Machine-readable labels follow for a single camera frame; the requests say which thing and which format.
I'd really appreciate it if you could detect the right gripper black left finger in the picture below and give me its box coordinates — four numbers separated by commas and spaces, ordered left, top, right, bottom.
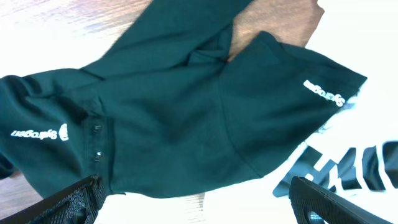
1, 175, 107, 224

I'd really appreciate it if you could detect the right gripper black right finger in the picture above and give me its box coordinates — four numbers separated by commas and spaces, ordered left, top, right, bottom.
289, 176, 391, 224

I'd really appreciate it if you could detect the dark green polo shirt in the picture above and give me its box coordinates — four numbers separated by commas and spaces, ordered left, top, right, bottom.
1, 0, 366, 198

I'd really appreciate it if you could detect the white printed t-shirt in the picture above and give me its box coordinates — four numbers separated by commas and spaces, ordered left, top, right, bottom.
108, 1, 397, 223

